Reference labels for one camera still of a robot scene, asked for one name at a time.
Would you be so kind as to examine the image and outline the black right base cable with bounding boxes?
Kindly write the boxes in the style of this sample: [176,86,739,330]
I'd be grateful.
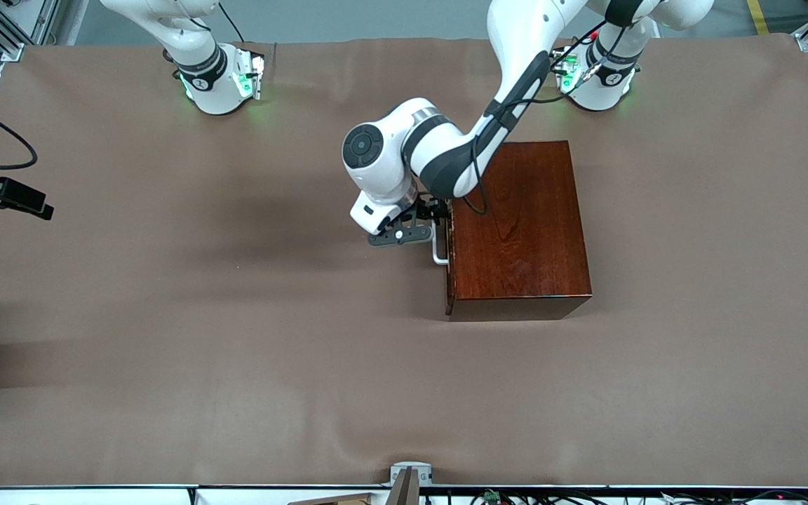
[218,0,245,44]

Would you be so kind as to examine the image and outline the wooden drawer with white handle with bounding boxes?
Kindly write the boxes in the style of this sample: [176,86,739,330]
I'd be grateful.
[433,224,455,316]

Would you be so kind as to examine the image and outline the tangled black cables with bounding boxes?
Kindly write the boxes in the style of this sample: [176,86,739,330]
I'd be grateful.
[422,489,808,505]

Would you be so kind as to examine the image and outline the dark brown wooden cabinet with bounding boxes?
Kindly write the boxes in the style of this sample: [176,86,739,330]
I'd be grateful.
[446,140,593,322]

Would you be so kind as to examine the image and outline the grey camera bracket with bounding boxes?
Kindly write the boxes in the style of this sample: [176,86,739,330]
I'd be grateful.
[386,462,433,505]

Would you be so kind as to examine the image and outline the brown table cover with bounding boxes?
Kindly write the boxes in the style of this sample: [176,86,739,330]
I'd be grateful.
[0,35,808,488]

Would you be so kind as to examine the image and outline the white table edge rail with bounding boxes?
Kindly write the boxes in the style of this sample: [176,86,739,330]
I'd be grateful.
[0,484,808,505]

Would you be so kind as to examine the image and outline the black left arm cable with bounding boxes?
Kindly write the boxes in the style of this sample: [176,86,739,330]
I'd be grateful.
[460,20,612,215]

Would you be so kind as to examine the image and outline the tan wooden board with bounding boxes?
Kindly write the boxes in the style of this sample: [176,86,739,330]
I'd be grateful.
[286,492,377,505]

